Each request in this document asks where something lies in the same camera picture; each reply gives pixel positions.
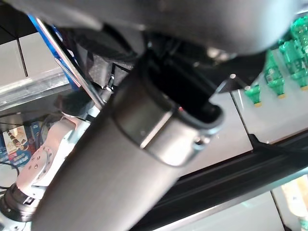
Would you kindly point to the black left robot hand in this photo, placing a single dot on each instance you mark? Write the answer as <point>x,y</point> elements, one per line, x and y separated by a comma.
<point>108,180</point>

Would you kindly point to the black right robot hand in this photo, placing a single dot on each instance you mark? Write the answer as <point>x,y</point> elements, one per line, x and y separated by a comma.
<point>72,103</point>

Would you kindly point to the blue plastic shopping basket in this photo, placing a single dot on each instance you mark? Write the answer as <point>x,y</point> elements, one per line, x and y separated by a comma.
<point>68,72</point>

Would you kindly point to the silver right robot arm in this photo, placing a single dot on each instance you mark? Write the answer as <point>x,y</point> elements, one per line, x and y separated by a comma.
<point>48,154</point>

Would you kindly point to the black shelf board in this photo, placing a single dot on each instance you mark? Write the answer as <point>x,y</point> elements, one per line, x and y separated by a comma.
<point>240,173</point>
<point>29,84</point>

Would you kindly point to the blue cookie box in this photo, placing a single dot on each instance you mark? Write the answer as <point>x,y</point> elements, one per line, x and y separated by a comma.
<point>14,160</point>
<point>36,134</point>

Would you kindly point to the small beige snack box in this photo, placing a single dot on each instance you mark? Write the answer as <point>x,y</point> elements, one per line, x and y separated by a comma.
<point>14,140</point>

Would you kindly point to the green soda bottle yellow cap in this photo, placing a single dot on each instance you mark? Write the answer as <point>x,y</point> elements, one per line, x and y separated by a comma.
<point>296,65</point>
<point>252,92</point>
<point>300,29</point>
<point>274,77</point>

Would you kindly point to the large yellow tea bottle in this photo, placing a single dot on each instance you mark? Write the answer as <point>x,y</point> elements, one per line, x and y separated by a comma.
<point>297,199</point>

